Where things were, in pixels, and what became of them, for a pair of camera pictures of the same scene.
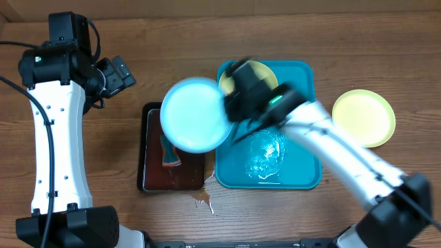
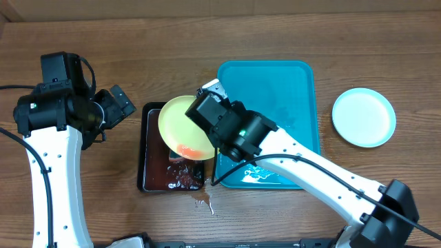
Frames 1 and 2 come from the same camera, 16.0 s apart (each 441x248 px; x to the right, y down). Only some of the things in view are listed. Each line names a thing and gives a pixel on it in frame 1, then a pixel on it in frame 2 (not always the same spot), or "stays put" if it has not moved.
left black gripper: (122, 80) -> (114, 111)
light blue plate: (193, 115) -> (364, 117)
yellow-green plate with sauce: (226, 79) -> (185, 137)
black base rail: (153, 242) stays put
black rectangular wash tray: (152, 176) stays put
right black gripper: (236, 89) -> (205, 107)
